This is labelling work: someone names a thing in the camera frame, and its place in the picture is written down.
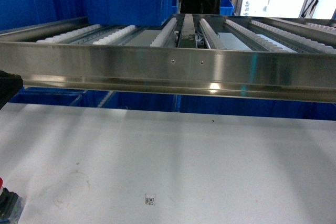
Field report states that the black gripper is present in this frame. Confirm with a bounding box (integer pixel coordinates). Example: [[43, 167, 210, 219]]
[[0, 70, 23, 109]]

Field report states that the red button switch black base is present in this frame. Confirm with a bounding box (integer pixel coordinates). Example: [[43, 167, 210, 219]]
[[1, 178, 22, 223]]

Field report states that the steel roller shelf rack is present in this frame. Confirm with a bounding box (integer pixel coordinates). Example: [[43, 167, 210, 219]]
[[1, 14, 335, 103]]

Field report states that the blue bin under rack left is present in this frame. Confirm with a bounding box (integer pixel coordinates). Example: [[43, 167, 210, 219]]
[[7, 86, 87, 108]]

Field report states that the blue bin under rack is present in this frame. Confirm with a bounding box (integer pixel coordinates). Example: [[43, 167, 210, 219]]
[[180, 95, 335, 121], [7, 86, 87, 108]]

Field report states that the large blue bin on rack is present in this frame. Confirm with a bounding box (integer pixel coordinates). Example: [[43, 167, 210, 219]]
[[83, 0, 173, 26]]

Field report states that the QR code sticker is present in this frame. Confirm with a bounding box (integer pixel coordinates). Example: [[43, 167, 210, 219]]
[[144, 193, 156, 206]]

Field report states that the small blue bin back right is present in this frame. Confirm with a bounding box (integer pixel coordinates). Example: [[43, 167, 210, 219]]
[[219, 0, 234, 16]]

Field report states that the blue bin under rack right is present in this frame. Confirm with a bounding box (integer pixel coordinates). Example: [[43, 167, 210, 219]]
[[180, 95, 335, 121]]

